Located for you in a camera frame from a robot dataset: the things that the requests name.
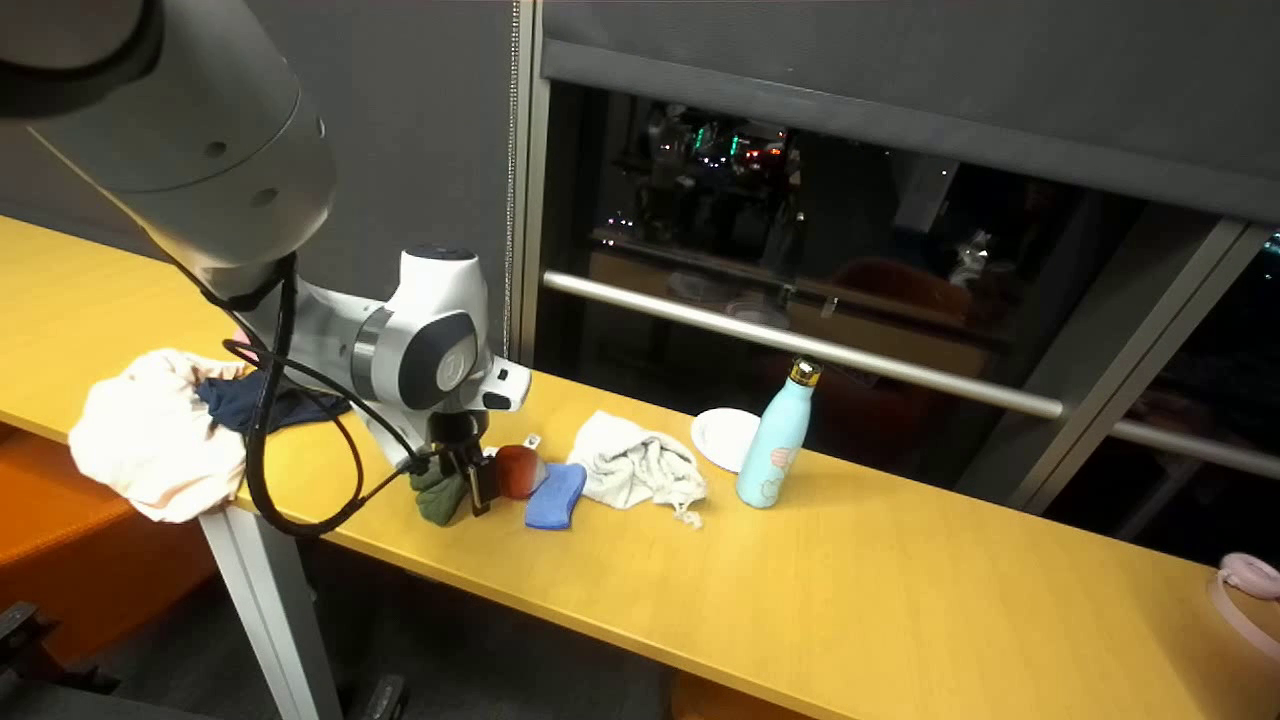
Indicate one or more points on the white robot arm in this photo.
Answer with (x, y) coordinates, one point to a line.
(197, 128)

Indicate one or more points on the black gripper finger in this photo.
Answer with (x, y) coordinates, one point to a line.
(454, 479)
(479, 483)

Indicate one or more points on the white plate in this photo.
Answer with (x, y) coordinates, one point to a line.
(724, 432)

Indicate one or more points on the white cloth pile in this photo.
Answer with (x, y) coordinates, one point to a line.
(152, 441)

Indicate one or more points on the silver window handrail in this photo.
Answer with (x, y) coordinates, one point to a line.
(906, 372)

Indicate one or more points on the light blue water bottle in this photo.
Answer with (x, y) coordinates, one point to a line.
(779, 436)

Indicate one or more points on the pink bowl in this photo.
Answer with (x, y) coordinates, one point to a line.
(1238, 591)

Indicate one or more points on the blue sponge object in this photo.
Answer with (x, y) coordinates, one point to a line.
(557, 497)

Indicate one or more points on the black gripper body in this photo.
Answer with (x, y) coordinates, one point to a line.
(457, 432)

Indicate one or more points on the navy blue cloth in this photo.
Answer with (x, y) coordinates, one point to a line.
(251, 396)

